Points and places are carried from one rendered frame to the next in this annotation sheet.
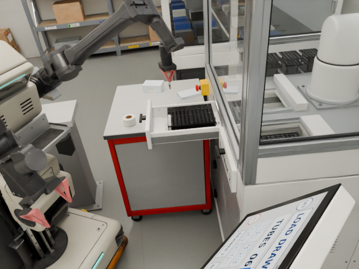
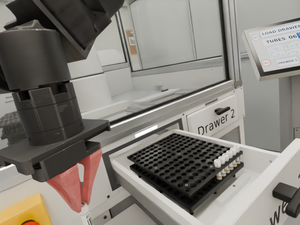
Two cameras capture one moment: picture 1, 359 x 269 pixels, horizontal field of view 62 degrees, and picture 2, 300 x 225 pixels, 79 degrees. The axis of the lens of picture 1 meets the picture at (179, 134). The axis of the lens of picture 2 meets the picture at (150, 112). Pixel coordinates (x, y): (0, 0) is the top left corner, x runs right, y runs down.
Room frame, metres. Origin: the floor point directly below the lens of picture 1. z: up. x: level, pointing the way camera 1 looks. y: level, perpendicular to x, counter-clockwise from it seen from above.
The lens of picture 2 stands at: (1.50, 0.25, 1.12)
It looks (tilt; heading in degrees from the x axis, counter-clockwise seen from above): 14 degrees down; 237
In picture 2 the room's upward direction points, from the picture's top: 12 degrees counter-clockwise
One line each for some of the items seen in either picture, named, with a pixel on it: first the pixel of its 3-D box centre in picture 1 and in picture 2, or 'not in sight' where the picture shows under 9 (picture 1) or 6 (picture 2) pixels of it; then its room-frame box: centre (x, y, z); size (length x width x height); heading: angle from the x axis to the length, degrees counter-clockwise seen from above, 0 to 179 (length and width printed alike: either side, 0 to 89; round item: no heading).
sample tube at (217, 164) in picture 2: not in sight; (218, 170); (1.23, 0.04, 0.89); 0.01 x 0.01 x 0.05
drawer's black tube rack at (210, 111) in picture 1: (190, 119); (181, 165); (1.24, -0.06, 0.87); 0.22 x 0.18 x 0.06; 90
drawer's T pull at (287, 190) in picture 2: (143, 117); (289, 194); (1.24, 0.17, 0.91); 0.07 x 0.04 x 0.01; 0
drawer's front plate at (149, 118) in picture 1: (149, 123); (270, 203); (1.24, 0.14, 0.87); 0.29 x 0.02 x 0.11; 0
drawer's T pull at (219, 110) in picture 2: (220, 151); (220, 110); (0.92, -0.15, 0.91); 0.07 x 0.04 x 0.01; 0
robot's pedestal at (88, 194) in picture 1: (69, 159); not in sight; (1.65, 0.78, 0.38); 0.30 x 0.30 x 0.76; 6
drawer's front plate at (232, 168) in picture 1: (227, 157); (215, 117); (0.92, -0.18, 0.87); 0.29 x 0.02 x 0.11; 0
